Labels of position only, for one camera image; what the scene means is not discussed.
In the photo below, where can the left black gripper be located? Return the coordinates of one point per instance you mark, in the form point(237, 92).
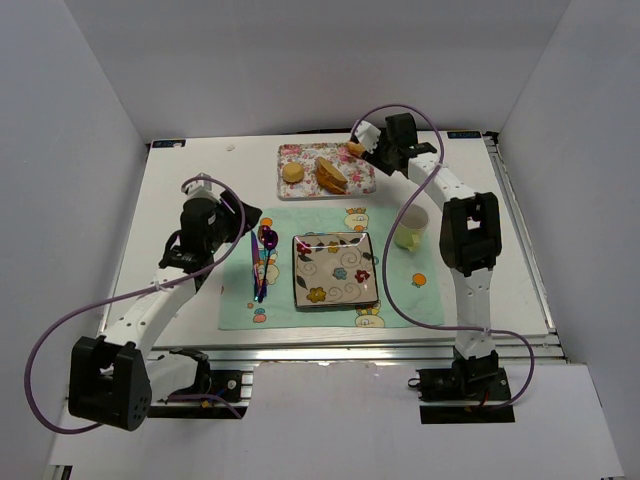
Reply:
point(240, 218)

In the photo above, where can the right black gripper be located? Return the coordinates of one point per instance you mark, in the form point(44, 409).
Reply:
point(382, 155)

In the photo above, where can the oval bread roll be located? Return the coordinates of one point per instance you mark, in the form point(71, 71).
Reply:
point(356, 149)

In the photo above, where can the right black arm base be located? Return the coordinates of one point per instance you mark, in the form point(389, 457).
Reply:
point(446, 400)

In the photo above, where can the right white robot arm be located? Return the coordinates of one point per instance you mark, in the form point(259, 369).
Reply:
point(470, 233)

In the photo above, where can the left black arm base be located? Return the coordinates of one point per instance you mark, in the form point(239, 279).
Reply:
point(186, 384)

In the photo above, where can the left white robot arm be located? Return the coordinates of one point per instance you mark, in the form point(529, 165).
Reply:
point(113, 381)

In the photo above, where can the sliced bread pieces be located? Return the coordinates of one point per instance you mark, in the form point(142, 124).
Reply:
point(329, 177)

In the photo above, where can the round bread bun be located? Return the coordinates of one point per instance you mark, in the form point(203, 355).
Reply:
point(293, 172)

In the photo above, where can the floral serving tray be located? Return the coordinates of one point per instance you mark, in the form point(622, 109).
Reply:
point(361, 178)

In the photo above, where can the iridescent purple knife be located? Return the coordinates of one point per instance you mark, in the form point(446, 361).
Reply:
point(257, 276)

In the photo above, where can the iridescent purple spoon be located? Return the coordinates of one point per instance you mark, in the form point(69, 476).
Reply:
point(270, 242)

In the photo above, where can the yellow green mug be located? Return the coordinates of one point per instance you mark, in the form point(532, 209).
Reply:
point(411, 228)

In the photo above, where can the right blue corner sticker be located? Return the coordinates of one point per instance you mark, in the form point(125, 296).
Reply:
point(464, 134)

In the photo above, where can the blue corner sticker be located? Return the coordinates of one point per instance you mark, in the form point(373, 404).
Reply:
point(168, 143)
point(464, 134)

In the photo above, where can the square floral plate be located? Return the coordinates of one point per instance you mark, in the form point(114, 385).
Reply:
point(333, 271)

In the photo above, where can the left blue corner sticker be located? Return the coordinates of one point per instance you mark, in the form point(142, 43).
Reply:
point(168, 143)

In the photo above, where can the mint green placemat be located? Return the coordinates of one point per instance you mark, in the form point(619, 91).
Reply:
point(407, 281)

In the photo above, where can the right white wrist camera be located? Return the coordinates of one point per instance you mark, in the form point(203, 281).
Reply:
point(366, 136)

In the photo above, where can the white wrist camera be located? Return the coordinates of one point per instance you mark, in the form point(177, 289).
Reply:
point(200, 186)
point(366, 136)

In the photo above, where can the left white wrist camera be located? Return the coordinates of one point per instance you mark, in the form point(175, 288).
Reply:
point(200, 186)

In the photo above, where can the aluminium table frame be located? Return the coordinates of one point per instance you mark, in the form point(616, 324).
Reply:
point(248, 165)

